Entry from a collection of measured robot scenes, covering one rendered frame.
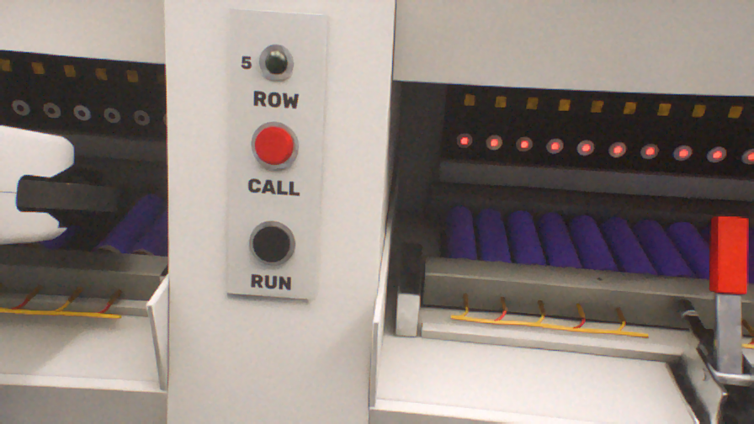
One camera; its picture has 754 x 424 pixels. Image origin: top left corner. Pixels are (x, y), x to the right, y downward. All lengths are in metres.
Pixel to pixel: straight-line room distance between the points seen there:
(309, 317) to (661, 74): 0.18
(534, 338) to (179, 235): 0.18
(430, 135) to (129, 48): 0.24
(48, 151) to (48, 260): 0.09
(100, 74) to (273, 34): 0.22
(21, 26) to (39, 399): 0.17
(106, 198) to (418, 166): 0.23
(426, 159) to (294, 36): 0.22
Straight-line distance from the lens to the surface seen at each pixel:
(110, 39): 0.30
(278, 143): 0.26
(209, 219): 0.28
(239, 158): 0.27
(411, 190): 0.46
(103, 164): 0.48
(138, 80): 0.46
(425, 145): 0.46
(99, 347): 0.35
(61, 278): 0.37
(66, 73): 0.48
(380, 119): 0.26
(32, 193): 0.30
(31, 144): 0.29
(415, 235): 0.41
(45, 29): 0.31
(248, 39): 0.26
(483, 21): 0.26
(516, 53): 0.27
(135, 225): 0.40
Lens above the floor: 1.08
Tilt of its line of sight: 11 degrees down
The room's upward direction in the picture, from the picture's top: 4 degrees clockwise
